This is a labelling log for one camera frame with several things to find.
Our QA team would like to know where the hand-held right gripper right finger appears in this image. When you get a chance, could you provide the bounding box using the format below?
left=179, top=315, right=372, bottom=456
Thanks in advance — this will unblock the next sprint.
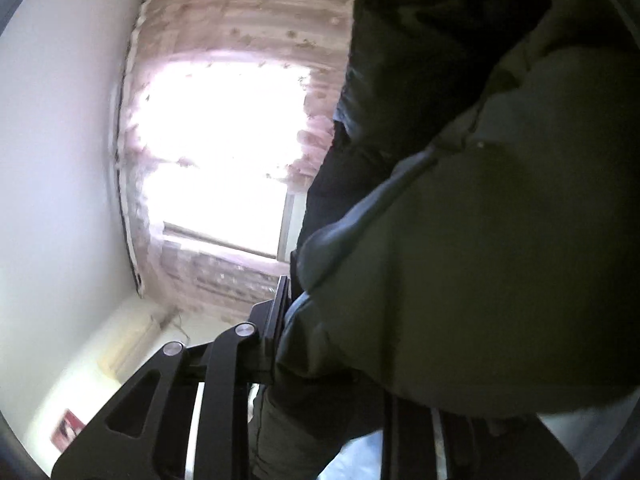
left=382, top=395, right=581, bottom=480

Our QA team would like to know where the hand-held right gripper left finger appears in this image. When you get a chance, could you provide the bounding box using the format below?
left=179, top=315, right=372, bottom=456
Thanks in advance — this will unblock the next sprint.
left=51, top=275, right=292, bottom=480

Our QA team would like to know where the olive green jacket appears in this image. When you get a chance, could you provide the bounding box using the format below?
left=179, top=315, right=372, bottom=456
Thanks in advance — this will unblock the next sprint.
left=250, top=0, right=640, bottom=480

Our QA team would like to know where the pink floral curtain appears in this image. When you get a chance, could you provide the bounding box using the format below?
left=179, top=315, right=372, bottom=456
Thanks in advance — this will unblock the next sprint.
left=115, top=0, right=363, bottom=196
left=137, top=225, right=301, bottom=326

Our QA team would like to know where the white air conditioner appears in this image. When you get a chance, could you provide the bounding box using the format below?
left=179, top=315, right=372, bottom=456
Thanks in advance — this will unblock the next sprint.
left=100, top=312, right=163, bottom=378

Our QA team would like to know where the window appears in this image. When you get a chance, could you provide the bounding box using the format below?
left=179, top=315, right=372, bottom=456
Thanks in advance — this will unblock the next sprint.
left=135, top=52, right=311, bottom=261

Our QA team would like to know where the red wall poster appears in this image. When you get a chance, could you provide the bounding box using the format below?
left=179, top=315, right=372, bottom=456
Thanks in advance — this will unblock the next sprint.
left=51, top=409, right=83, bottom=448

